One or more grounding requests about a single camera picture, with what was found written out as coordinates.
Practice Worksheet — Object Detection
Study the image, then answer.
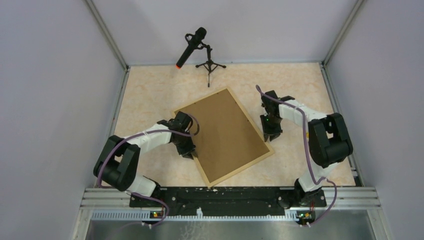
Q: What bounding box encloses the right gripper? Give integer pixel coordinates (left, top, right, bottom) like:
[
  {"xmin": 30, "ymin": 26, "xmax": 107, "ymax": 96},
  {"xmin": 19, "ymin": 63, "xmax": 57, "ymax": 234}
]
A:
[{"xmin": 259, "ymin": 113, "xmax": 283, "ymax": 142}]

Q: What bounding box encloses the brown backing board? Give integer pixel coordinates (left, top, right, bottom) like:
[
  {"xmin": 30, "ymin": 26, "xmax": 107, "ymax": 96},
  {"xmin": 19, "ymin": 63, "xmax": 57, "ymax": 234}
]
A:
[{"xmin": 176, "ymin": 89, "xmax": 271, "ymax": 184}]

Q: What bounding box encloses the wooden picture frame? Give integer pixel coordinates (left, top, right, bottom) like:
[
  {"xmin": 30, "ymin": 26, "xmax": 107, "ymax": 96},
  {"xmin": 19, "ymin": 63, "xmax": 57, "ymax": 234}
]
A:
[{"xmin": 172, "ymin": 87, "xmax": 276, "ymax": 189}]

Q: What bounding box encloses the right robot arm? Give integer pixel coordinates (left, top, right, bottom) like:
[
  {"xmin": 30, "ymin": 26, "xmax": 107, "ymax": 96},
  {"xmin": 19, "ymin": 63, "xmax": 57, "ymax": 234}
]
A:
[{"xmin": 260, "ymin": 90, "xmax": 353, "ymax": 206}]

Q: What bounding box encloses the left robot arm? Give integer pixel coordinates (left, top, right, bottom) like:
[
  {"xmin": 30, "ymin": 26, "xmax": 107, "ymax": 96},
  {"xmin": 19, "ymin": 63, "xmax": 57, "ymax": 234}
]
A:
[{"xmin": 93, "ymin": 111, "xmax": 200, "ymax": 207}]

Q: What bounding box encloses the black tripod stand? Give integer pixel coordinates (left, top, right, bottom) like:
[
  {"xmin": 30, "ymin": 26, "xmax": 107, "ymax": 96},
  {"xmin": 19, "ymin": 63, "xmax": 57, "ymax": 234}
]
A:
[{"xmin": 195, "ymin": 43, "xmax": 227, "ymax": 88}]

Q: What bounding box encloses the black microphone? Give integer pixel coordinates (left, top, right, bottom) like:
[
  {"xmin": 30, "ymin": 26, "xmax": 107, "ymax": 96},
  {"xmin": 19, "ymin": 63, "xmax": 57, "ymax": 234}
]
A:
[{"xmin": 175, "ymin": 27, "xmax": 207, "ymax": 69}]

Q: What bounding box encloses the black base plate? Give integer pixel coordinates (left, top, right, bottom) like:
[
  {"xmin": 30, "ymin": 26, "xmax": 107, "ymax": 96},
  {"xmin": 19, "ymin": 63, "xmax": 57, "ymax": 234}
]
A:
[{"xmin": 129, "ymin": 186, "xmax": 327, "ymax": 217}]

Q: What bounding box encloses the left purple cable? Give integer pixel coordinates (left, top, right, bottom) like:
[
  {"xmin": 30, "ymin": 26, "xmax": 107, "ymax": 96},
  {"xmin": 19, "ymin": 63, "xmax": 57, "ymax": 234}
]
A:
[{"xmin": 96, "ymin": 113, "xmax": 201, "ymax": 229}]

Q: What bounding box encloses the aluminium rail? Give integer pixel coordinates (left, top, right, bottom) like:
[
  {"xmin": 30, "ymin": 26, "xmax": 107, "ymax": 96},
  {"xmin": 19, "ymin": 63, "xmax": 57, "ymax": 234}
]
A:
[{"xmin": 80, "ymin": 187, "xmax": 381, "ymax": 223}]

